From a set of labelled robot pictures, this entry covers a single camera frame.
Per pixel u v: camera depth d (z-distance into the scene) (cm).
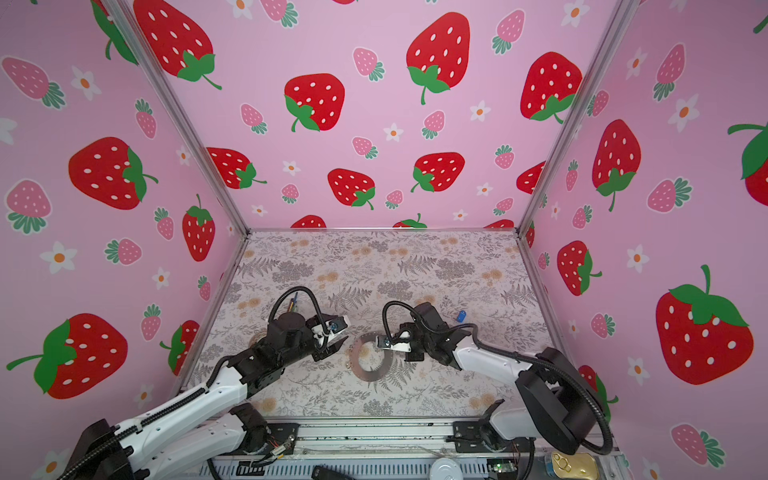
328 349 70
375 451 73
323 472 70
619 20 69
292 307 98
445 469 66
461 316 97
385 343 72
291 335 60
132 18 70
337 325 66
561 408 42
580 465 67
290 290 59
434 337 67
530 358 46
